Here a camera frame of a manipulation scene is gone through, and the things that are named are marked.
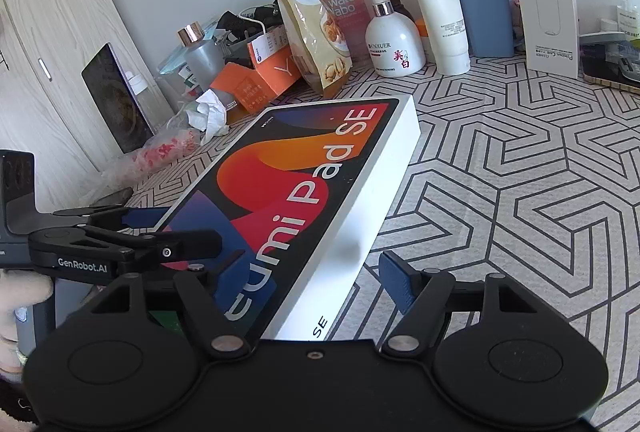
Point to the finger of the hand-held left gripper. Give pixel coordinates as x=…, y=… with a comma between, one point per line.
x=170, y=244
x=142, y=216

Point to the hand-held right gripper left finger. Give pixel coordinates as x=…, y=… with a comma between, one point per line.
x=230, y=282

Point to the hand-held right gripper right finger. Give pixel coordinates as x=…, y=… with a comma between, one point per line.
x=397, y=279

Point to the Redmi Pad SE box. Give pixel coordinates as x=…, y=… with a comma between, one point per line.
x=300, y=192

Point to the geometric patterned desktop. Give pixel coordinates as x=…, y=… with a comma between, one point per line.
x=500, y=162

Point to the person's left hand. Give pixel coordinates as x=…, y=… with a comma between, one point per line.
x=22, y=294

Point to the black phone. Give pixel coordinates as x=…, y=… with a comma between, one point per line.
x=112, y=198

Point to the red white plastic bag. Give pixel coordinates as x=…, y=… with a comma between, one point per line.
x=160, y=147

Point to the clear bottle white cap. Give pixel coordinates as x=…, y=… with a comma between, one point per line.
x=147, y=100

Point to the dark tablet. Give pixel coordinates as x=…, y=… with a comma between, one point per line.
x=115, y=97

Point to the crumpled white tissue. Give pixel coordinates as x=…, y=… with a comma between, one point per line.
x=207, y=112

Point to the orange carton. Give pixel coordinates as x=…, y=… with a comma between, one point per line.
x=245, y=90

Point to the frosted glass bottle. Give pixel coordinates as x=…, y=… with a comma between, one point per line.
x=202, y=55

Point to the pale wooden wardrobe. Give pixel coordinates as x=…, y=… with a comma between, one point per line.
x=50, y=37

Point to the orange cardboard box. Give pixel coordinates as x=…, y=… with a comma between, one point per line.
x=280, y=67

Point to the white pump lotion bottle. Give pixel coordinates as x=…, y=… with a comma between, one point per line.
x=395, y=47

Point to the beige snack bag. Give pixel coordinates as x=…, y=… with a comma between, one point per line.
x=312, y=32

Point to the pink liquid bottle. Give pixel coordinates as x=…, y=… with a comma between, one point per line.
x=350, y=17

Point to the blue pen cup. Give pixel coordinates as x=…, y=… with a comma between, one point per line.
x=485, y=20

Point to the white squeeze tube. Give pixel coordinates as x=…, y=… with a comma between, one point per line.
x=435, y=2

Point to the small clear spray bottle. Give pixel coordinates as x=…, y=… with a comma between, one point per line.
x=629, y=7

